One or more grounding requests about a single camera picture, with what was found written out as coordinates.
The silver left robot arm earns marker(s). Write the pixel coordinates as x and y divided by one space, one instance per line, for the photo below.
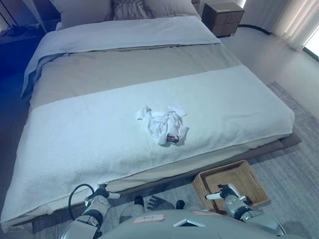
93 211

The black thin-legged lamp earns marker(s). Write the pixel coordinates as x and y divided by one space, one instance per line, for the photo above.
12 27

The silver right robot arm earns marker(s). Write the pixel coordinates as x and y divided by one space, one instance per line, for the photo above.
239 207

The large beige pillow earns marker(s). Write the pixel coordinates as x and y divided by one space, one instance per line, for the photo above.
172 7
82 11

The silver right robot leg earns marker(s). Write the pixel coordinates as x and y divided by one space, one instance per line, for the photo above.
189 206

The fringed grey cushion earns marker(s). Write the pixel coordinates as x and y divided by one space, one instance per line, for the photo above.
129 8

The dark low side table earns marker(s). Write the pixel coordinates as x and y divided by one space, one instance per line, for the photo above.
17 41

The grey robot torso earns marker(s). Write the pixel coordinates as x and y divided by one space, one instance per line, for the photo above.
174 227

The brown wooden nightstand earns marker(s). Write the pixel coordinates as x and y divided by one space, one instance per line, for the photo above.
221 18

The beige duvet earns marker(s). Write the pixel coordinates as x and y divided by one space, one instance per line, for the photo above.
112 67

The white clothes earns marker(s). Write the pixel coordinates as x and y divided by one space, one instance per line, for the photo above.
162 124

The white terry blanket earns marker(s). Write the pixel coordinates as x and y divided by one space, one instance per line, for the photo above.
99 134

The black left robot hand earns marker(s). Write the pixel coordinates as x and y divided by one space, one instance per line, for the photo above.
101 192

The sheer white curtain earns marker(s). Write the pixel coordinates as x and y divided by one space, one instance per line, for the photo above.
289 20

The woven wooden basket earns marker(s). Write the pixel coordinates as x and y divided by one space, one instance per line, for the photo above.
239 179

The pale folded duvet top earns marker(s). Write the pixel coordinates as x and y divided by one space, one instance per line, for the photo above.
124 32

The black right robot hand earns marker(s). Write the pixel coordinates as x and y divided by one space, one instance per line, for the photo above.
225 190

